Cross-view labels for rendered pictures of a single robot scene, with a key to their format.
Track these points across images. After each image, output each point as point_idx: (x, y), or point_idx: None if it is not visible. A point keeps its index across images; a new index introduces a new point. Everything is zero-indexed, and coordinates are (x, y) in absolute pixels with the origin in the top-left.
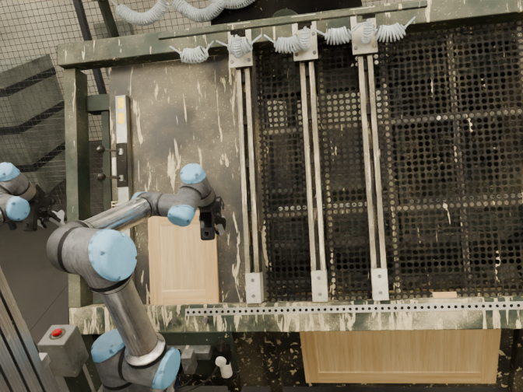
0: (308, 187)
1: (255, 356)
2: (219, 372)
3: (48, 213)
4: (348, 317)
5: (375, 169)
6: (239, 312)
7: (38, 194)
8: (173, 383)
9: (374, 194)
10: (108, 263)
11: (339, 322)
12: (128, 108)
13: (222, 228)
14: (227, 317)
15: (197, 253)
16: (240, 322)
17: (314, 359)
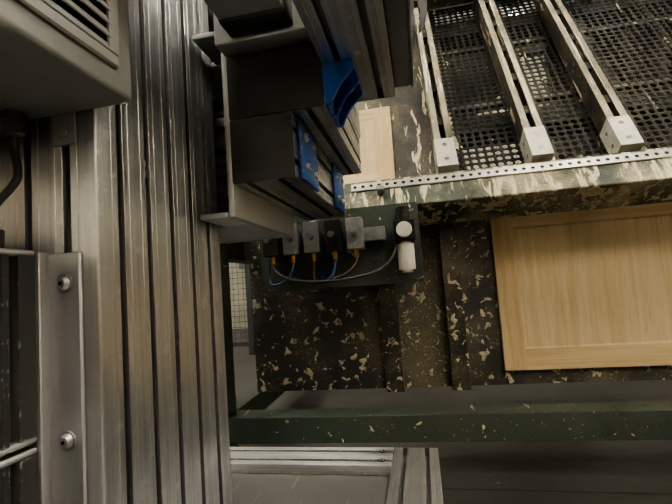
0: (503, 65)
1: (428, 327)
2: (391, 282)
3: (213, 21)
4: (588, 172)
5: (581, 44)
6: (427, 180)
7: (207, 5)
8: (358, 129)
9: (586, 62)
10: None
11: (576, 178)
12: None
13: (426, 6)
14: (410, 189)
15: (367, 143)
16: (428, 192)
17: (519, 322)
